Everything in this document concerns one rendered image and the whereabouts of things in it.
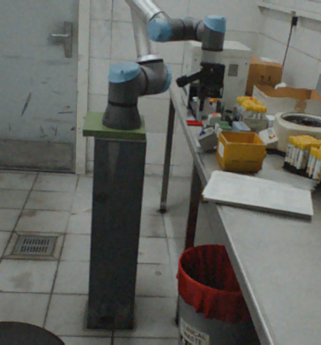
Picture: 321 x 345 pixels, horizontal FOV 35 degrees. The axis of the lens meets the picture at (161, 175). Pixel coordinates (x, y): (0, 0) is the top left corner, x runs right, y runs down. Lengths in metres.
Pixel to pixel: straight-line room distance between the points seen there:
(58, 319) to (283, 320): 1.51
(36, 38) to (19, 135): 0.71
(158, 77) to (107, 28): 1.74
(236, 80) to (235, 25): 1.35
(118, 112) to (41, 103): 1.89
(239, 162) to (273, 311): 0.75
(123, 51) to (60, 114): 0.64
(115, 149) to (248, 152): 0.53
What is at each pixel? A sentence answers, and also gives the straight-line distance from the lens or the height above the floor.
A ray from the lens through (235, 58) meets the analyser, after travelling 2.44.
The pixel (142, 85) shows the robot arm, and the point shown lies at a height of 1.07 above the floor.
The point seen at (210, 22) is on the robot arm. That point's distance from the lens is 1.74.
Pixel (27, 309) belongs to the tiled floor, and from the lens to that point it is 2.46.
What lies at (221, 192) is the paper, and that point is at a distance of 1.48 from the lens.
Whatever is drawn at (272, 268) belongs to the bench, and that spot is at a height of 0.88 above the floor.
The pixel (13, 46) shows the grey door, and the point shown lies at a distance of 3.72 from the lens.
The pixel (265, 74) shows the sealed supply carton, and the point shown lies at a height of 1.00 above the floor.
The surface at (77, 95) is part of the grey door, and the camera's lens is 3.73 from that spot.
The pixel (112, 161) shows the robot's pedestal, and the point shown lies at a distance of 1.94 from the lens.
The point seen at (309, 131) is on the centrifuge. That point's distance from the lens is 1.90.
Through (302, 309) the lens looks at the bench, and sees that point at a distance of 1.06.
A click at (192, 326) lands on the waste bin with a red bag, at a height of 0.24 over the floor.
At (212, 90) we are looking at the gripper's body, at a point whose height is 1.10.
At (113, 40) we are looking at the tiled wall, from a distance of 3.70.
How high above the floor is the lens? 1.46
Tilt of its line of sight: 22 degrees down
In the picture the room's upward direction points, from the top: 5 degrees clockwise
